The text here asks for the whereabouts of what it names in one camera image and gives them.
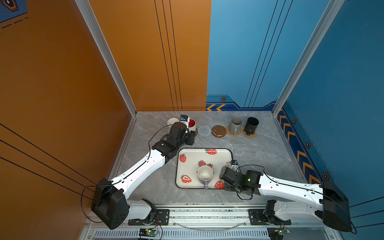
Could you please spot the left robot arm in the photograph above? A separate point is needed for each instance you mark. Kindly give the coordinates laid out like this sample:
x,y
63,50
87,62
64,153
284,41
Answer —
x,y
111,201

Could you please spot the left green circuit board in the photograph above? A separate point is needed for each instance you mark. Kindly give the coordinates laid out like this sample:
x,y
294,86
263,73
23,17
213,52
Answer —
x,y
148,234

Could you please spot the right aluminium corner post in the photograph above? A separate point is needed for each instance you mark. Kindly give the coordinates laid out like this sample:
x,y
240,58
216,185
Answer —
x,y
317,36

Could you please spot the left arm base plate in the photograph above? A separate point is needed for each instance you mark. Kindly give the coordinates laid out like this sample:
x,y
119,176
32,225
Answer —
x,y
161,216

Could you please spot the black mug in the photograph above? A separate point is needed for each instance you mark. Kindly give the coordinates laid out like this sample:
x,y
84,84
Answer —
x,y
251,126

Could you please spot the aluminium front rail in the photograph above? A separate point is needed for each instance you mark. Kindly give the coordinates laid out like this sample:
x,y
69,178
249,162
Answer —
x,y
224,216

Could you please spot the light blue mug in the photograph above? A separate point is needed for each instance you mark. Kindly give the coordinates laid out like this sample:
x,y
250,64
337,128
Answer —
x,y
172,121

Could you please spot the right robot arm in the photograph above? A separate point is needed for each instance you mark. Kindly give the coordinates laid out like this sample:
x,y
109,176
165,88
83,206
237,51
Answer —
x,y
290,201

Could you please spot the aluminium corner post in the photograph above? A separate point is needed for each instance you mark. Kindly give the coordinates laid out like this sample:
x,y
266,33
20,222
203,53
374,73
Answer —
x,y
317,36
101,42

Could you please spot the red interior white mug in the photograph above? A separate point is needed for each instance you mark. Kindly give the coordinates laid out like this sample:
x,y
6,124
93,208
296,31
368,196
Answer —
x,y
192,125

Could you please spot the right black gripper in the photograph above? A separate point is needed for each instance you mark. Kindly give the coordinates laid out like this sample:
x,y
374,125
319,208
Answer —
x,y
225,187

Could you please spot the white strawberry serving tray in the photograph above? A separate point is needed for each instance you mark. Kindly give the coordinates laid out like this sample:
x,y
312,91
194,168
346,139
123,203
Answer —
x,y
189,161

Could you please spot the right green circuit board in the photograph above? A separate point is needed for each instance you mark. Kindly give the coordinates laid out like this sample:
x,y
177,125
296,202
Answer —
x,y
277,234

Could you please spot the left aluminium corner post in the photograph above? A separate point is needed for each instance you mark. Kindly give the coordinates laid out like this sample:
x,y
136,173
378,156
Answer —
x,y
101,42

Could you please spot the grey mug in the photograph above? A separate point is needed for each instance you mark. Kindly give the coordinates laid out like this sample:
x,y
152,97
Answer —
x,y
235,126

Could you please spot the white purple handled mug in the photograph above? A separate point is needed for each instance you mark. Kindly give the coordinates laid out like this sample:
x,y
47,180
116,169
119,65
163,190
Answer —
x,y
205,174

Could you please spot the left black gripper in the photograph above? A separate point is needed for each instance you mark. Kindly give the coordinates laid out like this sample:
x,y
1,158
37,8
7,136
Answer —
x,y
190,137

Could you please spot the blue grey woven coaster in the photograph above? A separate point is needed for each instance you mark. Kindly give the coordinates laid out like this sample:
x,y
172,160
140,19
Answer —
x,y
204,131

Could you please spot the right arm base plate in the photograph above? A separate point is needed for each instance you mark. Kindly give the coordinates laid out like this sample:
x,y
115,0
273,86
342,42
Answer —
x,y
264,217

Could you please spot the green circuit board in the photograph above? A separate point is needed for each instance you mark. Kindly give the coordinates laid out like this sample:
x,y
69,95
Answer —
x,y
148,234
277,234

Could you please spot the paw shaped wooden coaster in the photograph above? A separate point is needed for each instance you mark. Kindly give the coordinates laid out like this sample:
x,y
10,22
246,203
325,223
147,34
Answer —
x,y
250,136

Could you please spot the dark brown worn coaster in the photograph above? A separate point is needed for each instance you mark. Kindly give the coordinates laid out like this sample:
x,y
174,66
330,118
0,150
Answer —
x,y
219,131

